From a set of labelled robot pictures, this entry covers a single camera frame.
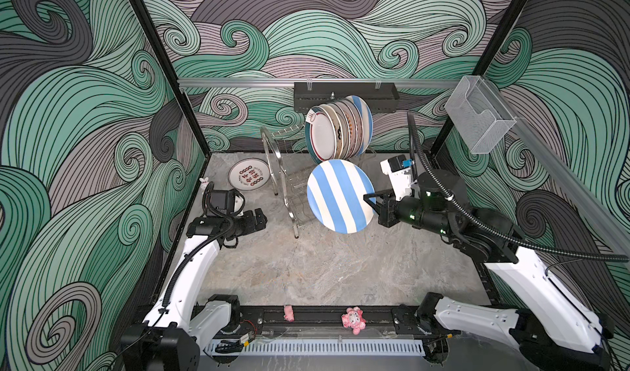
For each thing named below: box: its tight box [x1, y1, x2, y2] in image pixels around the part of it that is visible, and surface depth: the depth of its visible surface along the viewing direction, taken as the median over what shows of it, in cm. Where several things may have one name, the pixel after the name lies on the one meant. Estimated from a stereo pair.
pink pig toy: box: [341, 306, 367, 335], surface depth 73 cm
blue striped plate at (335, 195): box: [306, 159, 376, 234], surface depth 63 cm
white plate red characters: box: [228, 157, 271, 192], surface depth 113 cm
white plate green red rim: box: [305, 105, 338, 165], surface depth 83 cm
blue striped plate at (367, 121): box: [345, 95, 374, 158], surface depth 75 cm
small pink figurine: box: [283, 304, 295, 322], surface depth 74 cm
